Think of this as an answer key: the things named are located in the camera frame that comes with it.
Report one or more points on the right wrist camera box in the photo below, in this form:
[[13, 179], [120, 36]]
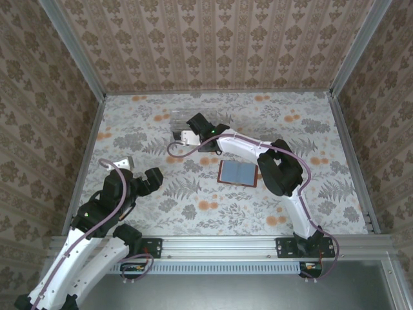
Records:
[[190, 137]]

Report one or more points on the floral patterned tablecloth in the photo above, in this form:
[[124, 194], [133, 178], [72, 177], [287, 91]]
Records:
[[180, 226]]

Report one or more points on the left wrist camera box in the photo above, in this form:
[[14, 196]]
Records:
[[125, 164]]

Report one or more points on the black credit card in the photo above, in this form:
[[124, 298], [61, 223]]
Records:
[[177, 135]]

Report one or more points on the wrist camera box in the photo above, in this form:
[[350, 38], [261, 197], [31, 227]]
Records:
[[190, 137], [125, 164]]

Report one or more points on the grey metal panel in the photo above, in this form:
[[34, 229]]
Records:
[[226, 290]]

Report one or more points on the aluminium side rail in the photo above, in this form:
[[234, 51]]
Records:
[[92, 135], [353, 161]]

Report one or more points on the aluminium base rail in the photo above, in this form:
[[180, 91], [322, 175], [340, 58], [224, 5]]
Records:
[[219, 247]]

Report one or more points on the black connector board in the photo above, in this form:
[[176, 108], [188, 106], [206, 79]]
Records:
[[311, 269], [132, 269]]

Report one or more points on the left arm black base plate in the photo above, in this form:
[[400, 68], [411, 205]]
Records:
[[155, 247]]

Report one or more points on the brown card holder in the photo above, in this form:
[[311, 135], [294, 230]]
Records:
[[238, 172]]

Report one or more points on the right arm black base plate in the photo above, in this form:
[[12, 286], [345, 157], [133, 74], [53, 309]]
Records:
[[285, 247]]

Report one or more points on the aluminium lower frame bar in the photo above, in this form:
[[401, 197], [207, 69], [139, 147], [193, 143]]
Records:
[[392, 284]]

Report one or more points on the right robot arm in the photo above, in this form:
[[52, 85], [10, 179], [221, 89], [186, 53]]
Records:
[[277, 174]]

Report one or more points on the clear acrylic box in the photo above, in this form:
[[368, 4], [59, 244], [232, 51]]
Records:
[[180, 117]]

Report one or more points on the aluminium frame post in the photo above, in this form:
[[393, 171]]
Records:
[[76, 48], [356, 48]]

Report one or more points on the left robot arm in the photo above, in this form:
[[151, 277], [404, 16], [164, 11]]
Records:
[[106, 255]]

